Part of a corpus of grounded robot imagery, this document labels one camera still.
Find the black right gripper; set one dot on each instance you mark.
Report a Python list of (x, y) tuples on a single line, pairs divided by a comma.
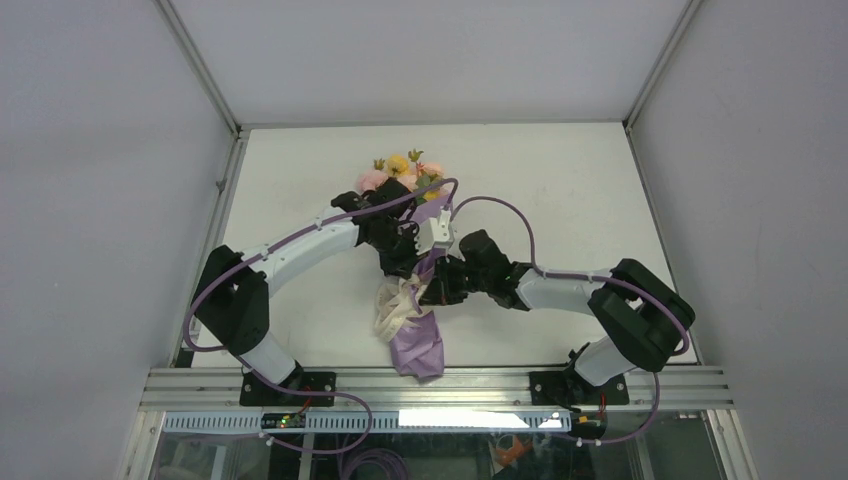
[(439, 291)]

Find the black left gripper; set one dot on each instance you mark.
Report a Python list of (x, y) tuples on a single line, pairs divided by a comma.
[(408, 263)]

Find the peach fake rose stem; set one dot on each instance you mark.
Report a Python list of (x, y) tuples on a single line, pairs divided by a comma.
[(424, 173)]

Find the cream ribbon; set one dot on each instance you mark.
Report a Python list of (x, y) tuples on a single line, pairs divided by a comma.
[(397, 304)]

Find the purple wrapping paper sheet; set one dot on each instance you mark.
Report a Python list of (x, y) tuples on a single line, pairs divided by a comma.
[(419, 352)]

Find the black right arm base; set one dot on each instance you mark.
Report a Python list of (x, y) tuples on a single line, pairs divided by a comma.
[(565, 388)]

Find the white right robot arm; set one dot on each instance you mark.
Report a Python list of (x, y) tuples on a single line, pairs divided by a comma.
[(644, 320)]

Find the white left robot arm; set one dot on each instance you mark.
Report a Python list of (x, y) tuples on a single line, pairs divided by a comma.
[(232, 298)]

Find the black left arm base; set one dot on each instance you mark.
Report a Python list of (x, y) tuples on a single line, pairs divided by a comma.
[(257, 393)]

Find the white slotted cable duct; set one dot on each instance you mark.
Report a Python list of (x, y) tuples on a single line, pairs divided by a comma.
[(389, 422)]

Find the aluminium mounting rail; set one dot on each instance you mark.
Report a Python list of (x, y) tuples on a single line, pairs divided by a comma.
[(683, 388)]

